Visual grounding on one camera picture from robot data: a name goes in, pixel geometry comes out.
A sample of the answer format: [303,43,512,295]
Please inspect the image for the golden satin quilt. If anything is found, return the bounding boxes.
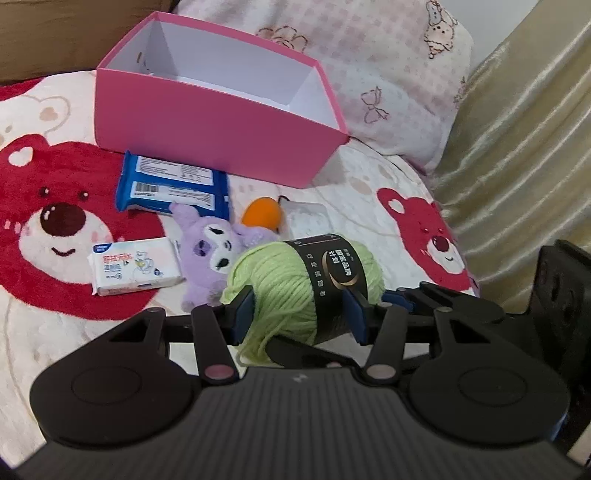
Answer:
[430,1,590,311]

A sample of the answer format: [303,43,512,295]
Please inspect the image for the white tissue pack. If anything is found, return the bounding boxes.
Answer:
[88,237,183,296]

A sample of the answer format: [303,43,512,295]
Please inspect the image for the pink cardboard box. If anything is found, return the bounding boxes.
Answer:
[94,12,349,188]

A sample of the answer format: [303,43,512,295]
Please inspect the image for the brown pillow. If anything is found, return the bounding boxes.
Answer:
[0,0,177,85]

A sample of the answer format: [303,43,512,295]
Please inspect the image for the green yarn ball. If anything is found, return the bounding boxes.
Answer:
[221,234,385,365]

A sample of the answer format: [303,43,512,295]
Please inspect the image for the orange makeup sponge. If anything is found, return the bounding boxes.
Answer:
[240,197,283,231]

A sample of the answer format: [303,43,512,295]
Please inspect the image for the red bear blanket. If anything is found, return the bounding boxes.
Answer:
[0,69,482,469]

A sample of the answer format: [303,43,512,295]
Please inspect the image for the purple plush toy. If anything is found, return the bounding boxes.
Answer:
[169,203,279,312]

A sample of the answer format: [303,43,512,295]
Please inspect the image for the pink checkered pillow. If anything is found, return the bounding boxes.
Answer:
[175,0,474,174]

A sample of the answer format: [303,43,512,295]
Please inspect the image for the clear floss pick box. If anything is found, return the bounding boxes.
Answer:
[279,200,334,240]

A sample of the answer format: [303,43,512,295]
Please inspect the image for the blue wet wipes pack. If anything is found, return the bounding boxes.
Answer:
[115,151,230,220]

